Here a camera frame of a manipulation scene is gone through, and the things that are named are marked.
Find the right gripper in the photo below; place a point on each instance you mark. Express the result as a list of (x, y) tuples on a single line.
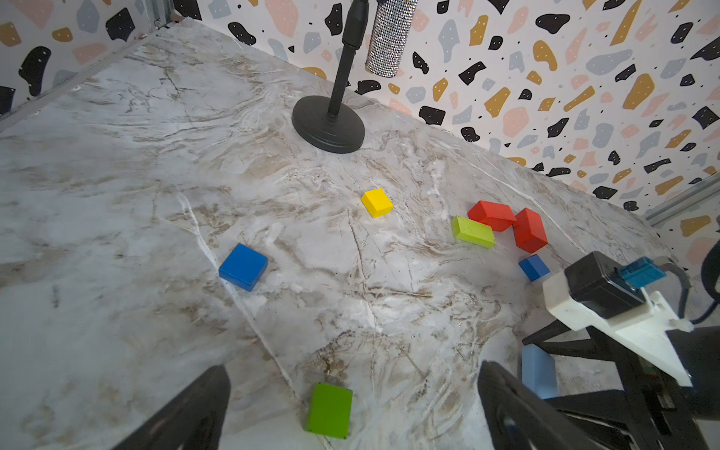
[(651, 410)]

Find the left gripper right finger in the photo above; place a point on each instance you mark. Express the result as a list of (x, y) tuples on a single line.
[(518, 419)]

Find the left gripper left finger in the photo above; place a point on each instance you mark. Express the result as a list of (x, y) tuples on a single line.
[(191, 420)]

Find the light blue long block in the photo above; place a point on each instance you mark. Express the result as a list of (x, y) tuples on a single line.
[(538, 372)]

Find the lime green long block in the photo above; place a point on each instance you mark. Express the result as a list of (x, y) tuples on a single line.
[(473, 232)]

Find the red block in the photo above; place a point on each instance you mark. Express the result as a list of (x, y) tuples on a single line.
[(529, 231), (499, 217)]

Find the dark blue square block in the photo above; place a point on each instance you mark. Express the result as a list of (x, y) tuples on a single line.
[(243, 267)]

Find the red upright block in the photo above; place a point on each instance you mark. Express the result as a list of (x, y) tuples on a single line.
[(529, 231)]

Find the small blue cube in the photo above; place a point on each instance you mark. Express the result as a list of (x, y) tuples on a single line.
[(534, 268)]

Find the small yellow cube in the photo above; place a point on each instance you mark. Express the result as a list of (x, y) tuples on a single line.
[(377, 203)]

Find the black microphone stand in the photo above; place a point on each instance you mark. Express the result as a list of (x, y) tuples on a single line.
[(326, 122)]

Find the glitter silver microphone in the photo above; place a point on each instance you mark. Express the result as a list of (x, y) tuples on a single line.
[(391, 27)]

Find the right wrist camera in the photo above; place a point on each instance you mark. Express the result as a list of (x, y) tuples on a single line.
[(593, 292)]

